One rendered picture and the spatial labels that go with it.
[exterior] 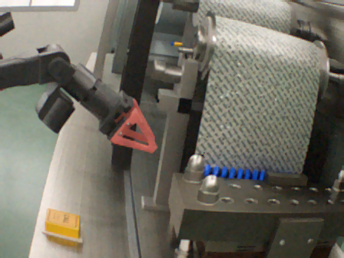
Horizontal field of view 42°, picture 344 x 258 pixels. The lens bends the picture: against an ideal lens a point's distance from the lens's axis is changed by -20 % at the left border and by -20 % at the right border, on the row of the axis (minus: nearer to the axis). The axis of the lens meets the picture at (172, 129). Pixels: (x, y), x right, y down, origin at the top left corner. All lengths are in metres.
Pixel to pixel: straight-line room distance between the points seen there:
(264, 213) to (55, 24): 5.87
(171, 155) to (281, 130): 0.23
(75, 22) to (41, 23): 0.53
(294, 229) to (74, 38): 5.86
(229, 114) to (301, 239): 0.30
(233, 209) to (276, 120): 0.24
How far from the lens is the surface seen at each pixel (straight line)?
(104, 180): 1.21
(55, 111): 0.92
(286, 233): 0.85
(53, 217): 0.92
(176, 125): 1.05
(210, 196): 0.82
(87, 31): 6.52
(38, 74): 0.88
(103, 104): 0.92
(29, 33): 6.64
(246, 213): 0.83
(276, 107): 0.99
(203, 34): 0.97
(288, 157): 1.03
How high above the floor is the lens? 1.34
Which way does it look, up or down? 15 degrees down
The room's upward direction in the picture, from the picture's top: 10 degrees clockwise
